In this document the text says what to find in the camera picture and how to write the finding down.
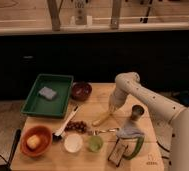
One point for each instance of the yellow banana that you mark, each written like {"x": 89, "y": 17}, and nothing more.
{"x": 101, "y": 118}

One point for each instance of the green plastic tray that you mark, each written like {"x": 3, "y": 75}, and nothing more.
{"x": 38, "y": 106}

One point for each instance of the bunch of red grapes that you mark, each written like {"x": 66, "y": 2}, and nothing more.
{"x": 79, "y": 126}

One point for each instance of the yellow fruit in bowl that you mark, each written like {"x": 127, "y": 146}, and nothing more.
{"x": 33, "y": 142}

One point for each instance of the dark red bowl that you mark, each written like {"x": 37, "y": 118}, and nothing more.
{"x": 81, "y": 91}

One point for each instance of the blue grey cloth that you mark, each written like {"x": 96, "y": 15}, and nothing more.
{"x": 129, "y": 130}

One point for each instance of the blue sponge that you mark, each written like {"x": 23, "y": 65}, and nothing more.
{"x": 47, "y": 93}

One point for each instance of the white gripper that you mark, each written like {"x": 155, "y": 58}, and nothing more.
{"x": 117, "y": 99}

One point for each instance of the black handled tool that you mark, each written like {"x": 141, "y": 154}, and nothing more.
{"x": 13, "y": 148}

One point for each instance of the metal cup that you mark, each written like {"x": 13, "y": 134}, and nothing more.
{"x": 137, "y": 112}

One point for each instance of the silver fork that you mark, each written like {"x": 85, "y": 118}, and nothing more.
{"x": 96, "y": 132}

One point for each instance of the orange bowl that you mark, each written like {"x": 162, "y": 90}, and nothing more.
{"x": 45, "y": 136}

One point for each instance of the green cup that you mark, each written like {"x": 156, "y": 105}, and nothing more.
{"x": 95, "y": 143}

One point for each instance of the white cup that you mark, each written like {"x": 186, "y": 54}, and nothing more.
{"x": 73, "y": 143}

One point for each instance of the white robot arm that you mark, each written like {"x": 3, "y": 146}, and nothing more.
{"x": 172, "y": 112}

